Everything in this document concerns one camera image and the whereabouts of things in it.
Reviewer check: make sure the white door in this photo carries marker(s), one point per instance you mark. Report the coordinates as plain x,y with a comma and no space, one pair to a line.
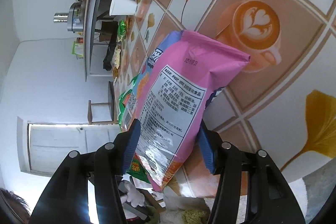
57,145

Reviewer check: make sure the person's head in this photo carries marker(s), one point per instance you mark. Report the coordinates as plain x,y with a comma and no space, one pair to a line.
13,205

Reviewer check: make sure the plain green foil snack bag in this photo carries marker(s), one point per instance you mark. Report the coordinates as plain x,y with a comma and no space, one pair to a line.
122,106

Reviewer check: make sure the green snack bag red print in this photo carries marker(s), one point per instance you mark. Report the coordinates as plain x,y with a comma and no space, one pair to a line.
136,170

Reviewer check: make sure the white paper cup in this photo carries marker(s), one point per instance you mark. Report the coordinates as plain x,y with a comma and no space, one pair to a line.
122,5

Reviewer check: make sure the pink snack bag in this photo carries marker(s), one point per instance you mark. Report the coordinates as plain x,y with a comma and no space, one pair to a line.
178,87

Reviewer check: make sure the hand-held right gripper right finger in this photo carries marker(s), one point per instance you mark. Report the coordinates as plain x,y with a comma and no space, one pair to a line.
207,150

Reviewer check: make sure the green packet white label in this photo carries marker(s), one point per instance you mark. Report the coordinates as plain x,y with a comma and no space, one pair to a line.
77,49

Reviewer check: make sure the tile patterned tablecloth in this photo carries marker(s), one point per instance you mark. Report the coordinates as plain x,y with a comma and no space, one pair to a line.
288,82

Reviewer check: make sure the small yellow packet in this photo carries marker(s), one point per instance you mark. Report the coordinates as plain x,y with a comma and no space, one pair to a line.
117,56

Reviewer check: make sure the jar with red label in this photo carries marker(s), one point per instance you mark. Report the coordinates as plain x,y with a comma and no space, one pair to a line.
80,40

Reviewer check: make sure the steel rice cooker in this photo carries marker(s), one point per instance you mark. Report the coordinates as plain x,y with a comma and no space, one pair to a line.
74,16

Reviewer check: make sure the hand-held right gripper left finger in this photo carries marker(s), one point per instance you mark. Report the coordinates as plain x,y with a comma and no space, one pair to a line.
132,142

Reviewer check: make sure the white side table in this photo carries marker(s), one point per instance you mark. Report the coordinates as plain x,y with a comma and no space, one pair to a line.
89,29

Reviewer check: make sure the wooden chair dark seat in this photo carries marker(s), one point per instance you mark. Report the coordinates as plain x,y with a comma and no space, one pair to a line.
111,98

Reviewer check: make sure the black bag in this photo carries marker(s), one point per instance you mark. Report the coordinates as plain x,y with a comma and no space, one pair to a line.
109,56

